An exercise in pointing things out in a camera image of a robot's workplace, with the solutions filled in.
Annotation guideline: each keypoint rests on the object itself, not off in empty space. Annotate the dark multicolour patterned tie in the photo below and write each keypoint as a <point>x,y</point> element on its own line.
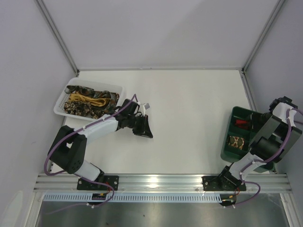
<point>87,91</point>

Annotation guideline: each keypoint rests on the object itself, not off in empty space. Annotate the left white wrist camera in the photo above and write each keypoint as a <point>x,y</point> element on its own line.
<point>143,108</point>

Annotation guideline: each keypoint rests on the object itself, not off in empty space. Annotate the green divided organizer tray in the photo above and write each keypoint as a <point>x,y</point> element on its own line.
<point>257,121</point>

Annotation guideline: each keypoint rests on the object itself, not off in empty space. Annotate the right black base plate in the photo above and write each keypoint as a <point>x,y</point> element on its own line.
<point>216,183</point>

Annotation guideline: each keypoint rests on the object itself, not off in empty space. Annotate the yellow patterned tie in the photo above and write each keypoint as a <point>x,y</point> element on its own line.
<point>85,99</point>

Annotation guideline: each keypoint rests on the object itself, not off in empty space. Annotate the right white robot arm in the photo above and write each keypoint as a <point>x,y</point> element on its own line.
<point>257,141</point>

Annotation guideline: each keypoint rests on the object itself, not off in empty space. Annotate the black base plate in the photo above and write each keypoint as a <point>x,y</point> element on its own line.
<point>112,180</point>
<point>216,183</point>

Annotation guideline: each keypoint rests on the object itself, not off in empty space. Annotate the white plastic basket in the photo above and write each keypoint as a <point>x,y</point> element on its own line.
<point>59,106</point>

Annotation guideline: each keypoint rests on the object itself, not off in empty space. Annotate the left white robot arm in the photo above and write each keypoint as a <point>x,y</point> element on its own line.
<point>69,146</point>

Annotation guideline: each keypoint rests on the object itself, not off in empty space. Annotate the rolled patterned tie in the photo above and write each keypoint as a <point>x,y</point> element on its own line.
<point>237,142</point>

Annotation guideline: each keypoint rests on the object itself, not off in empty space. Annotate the aluminium mounting rail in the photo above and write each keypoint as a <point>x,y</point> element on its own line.
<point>165,183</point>

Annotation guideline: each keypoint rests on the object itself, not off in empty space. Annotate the brown floral tie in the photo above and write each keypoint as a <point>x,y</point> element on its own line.
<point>83,109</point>

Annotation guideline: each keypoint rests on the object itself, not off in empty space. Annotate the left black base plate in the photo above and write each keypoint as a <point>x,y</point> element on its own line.
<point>112,180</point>

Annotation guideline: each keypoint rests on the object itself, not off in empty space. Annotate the red necktie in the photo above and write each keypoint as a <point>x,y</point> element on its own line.
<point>243,124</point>

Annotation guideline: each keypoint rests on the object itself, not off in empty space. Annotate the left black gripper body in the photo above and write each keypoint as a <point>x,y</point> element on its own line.
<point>140,125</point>

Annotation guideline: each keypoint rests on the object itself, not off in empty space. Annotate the white slotted cable duct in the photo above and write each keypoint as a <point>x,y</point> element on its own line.
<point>134,197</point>

